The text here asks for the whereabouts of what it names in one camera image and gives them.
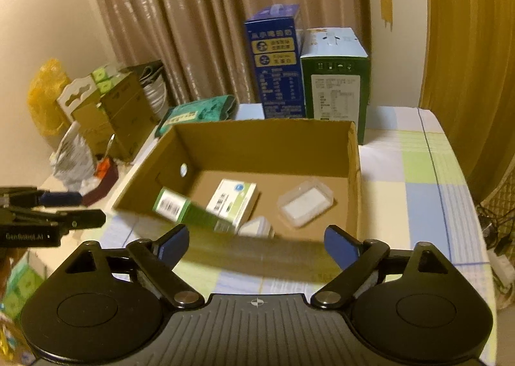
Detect dark red tray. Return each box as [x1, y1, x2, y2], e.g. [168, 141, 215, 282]
[82, 157, 119, 206]

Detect white crumpled plastic bag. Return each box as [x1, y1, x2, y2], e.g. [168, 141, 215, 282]
[50, 121, 96, 192]

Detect green tissue pack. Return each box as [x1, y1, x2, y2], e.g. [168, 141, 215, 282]
[1, 260, 48, 321]

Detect clear plastic case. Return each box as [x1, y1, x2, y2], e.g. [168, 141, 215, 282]
[277, 178, 334, 228]

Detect checkered tablecloth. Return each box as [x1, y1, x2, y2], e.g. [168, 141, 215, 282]
[100, 106, 498, 365]

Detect white green medicine box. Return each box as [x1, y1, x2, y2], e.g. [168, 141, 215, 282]
[206, 179, 259, 228]

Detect brown cardboard carton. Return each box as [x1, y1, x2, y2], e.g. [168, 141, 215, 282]
[72, 72, 155, 161]

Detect small white square box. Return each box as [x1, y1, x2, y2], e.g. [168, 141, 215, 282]
[238, 216, 274, 238]

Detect open cardboard box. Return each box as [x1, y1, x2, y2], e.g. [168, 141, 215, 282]
[114, 119, 361, 242]

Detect yellow plastic bag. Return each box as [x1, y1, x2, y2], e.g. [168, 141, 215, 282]
[27, 59, 71, 137]

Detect green tea packet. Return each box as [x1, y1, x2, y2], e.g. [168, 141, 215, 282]
[154, 95, 238, 138]

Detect green white carton box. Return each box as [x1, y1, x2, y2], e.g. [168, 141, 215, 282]
[300, 27, 371, 145]

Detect wooden door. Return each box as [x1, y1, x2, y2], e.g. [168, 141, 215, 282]
[420, 0, 514, 201]

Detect blue milk carton box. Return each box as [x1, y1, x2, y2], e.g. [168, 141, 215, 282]
[244, 4, 305, 119]

